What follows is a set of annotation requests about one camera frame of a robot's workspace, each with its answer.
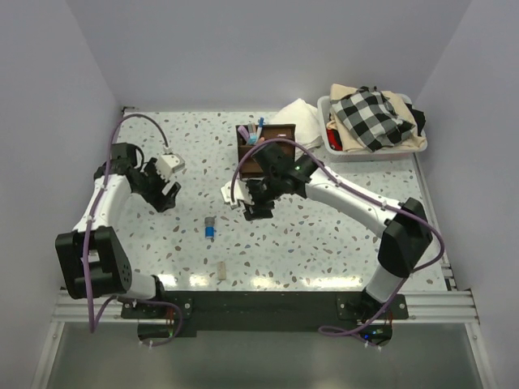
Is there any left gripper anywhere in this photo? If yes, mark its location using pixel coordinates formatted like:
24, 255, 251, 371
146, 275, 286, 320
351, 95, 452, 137
133, 158, 180, 212

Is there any brown wooden desk organizer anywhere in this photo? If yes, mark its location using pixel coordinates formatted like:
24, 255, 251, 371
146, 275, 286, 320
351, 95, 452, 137
236, 124, 295, 179

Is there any blue grey correction bottle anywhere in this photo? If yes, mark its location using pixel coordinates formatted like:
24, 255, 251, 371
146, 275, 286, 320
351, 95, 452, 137
204, 216, 216, 241

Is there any beige eraser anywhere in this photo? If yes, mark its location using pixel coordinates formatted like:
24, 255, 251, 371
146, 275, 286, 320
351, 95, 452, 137
217, 262, 226, 280

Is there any pink highlighter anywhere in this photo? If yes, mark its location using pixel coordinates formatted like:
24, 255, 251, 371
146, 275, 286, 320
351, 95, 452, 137
238, 126, 250, 143

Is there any blue white marker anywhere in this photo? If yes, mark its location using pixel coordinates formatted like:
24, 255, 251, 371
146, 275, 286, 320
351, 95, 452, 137
256, 117, 264, 138

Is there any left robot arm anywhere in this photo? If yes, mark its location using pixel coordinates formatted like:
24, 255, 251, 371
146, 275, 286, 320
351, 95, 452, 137
55, 143, 185, 318

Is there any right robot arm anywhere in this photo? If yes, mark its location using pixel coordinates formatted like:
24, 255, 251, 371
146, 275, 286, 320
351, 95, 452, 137
243, 140, 433, 318

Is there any red item in basket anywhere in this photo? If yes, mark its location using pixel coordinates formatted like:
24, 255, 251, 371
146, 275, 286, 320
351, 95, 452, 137
326, 129, 343, 152

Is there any white folded towel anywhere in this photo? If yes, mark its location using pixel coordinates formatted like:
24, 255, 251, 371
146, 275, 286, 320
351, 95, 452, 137
268, 98, 324, 149

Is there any beige cloth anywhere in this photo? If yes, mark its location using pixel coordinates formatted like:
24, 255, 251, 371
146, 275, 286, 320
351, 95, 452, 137
328, 83, 430, 154

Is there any white laundry basket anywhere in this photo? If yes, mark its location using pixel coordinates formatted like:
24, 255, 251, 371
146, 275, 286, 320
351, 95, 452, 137
316, 91, 429, 163

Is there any checkered black white cloth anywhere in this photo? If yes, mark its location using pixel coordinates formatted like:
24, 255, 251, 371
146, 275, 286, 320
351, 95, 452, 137
328, 85, 417, 153

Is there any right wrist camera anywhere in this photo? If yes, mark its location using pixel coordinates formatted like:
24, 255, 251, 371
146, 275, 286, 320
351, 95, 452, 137
220, 180, 254, 209

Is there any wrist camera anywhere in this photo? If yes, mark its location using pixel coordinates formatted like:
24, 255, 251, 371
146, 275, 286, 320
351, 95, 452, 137
155, 154, 185, 181
220, 180, 254, 209

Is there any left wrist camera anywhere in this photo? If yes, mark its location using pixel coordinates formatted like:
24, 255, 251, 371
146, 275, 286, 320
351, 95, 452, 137
155, 154, 185, 181

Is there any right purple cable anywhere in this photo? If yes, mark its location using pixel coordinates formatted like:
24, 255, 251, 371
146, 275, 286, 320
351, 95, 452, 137
230, 139, 446, 337

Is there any purple cable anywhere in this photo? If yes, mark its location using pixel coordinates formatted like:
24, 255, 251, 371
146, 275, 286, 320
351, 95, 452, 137
230, 139, 446, 337
79, 114, 186, 347

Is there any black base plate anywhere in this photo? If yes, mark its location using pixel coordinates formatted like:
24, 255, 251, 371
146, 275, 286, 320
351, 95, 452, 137
121, 291, 410, 345

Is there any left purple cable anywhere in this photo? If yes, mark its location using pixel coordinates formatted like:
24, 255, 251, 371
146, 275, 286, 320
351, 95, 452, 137
79, 114, 186, 347

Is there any aluminium rail frame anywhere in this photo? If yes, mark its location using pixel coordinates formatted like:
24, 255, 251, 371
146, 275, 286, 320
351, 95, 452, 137
30, 259, 498, 389

